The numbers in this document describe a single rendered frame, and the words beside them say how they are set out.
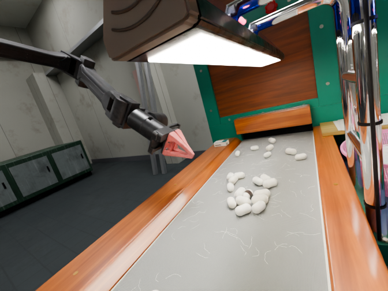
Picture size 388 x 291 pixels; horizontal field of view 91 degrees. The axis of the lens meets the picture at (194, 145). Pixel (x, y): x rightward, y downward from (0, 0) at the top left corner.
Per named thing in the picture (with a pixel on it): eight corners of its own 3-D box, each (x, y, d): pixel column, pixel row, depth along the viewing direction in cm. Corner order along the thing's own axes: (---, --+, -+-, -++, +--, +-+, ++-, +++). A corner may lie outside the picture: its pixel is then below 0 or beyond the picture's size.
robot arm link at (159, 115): (108, 122, 56) (117, 94, 53) (135, 121, 66) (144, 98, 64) (138, 142, 52) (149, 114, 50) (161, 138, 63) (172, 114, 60)
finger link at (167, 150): (206, 140, 50) (178, 122, 53) (193, 148, 44) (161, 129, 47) (197, 159, 54) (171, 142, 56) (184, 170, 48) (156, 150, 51)
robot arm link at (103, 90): (71, 79, 78) (77, 53, 75) (86, 84, 83) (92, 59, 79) (111, 130, 53) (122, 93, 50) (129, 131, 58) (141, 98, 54)
